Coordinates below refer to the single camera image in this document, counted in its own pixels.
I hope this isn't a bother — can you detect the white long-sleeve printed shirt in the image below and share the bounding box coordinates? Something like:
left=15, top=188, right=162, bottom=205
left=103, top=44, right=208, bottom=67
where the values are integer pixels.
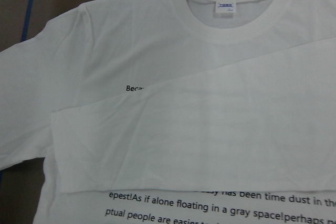
left=1, top=0, right=335, bottom=223

